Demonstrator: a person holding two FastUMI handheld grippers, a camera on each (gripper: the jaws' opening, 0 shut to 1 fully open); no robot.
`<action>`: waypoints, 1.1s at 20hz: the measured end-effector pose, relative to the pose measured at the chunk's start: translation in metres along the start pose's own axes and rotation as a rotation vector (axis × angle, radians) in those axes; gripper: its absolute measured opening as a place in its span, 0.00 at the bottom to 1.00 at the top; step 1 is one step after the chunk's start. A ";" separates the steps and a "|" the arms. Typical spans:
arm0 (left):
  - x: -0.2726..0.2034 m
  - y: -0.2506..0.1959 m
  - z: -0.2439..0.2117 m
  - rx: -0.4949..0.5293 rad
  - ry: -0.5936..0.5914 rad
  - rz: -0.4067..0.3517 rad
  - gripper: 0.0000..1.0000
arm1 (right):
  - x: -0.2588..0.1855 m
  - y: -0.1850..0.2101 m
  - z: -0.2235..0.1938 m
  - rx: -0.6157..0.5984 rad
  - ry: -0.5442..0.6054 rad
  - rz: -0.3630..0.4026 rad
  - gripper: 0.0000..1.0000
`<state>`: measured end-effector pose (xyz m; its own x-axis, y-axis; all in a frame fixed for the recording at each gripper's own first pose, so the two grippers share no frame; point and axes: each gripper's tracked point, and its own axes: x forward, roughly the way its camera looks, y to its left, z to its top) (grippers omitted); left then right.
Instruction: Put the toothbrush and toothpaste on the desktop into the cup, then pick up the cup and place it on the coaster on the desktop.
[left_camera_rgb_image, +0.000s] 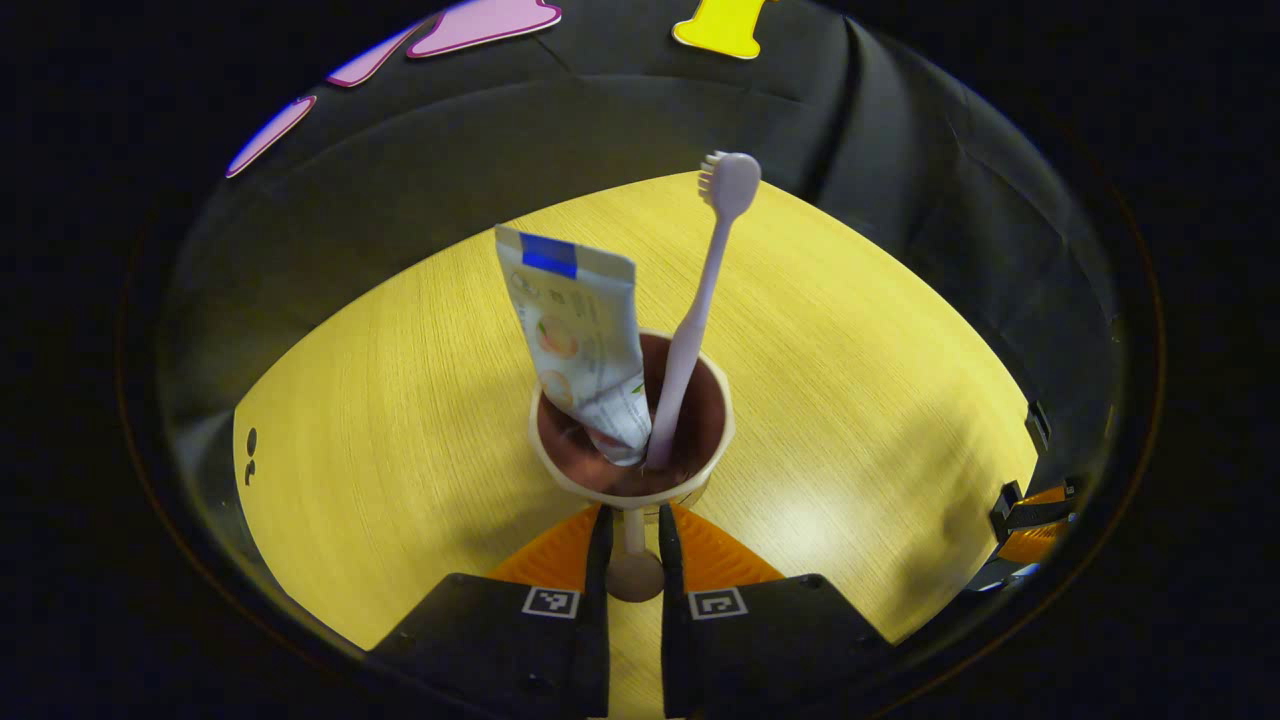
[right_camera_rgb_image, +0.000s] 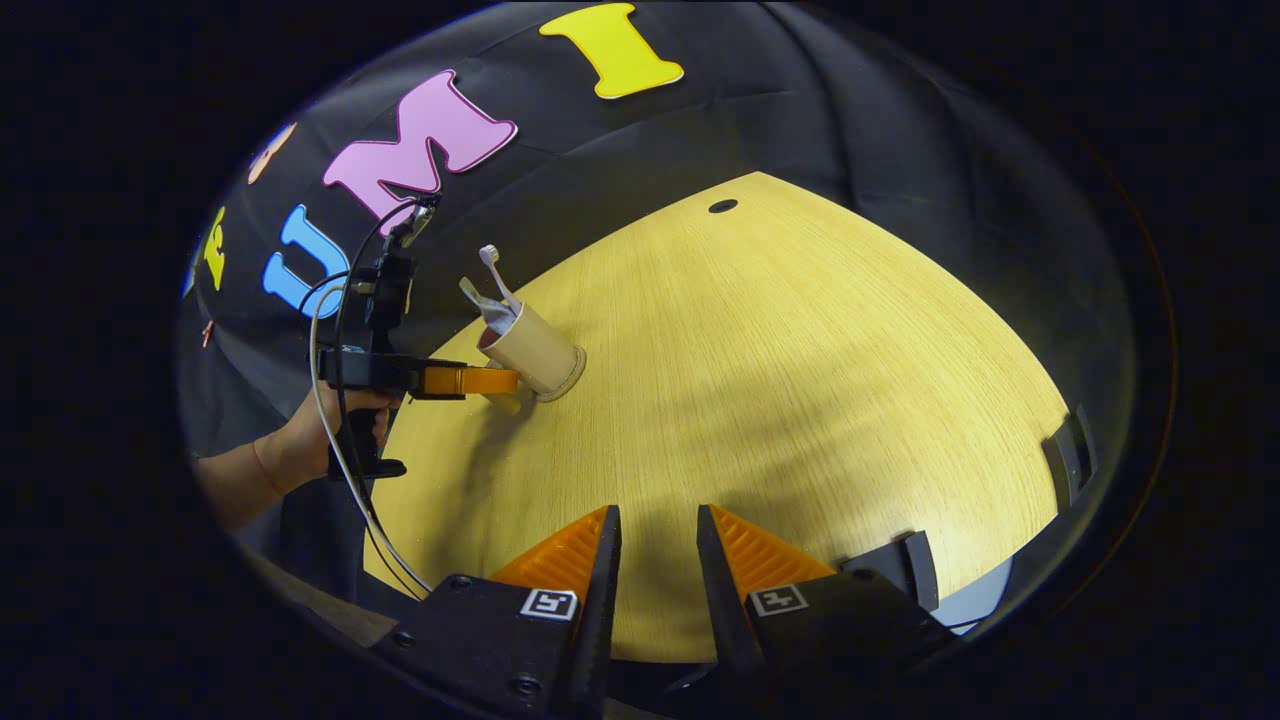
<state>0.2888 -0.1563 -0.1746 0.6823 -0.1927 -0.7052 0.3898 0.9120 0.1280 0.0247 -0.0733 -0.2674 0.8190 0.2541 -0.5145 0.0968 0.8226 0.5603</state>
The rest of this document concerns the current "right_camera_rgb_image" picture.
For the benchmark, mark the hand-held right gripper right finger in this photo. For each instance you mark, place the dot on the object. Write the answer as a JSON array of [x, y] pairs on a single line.
[[720, 610]]

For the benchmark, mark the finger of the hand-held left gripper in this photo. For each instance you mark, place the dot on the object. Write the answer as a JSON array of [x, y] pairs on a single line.
[[470, 381]]

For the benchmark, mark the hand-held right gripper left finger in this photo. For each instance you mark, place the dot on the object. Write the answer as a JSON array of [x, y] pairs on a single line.
[[605, 600]]

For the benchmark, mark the white toothpaste tube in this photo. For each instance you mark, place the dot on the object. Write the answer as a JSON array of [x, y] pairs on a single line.
[[495, 318]]

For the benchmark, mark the beige cup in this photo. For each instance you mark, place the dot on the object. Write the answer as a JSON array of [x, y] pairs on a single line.
[[535, 345]]

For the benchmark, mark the pink toothbrush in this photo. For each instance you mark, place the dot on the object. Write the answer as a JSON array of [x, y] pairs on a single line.
[[487, 255]]

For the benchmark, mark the black desk edge clamp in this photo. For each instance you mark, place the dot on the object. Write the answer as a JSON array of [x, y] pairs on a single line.
[[1070, 455]]

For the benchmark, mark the black backdrop cloth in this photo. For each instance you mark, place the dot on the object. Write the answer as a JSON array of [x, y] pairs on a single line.
[[800, 120]]

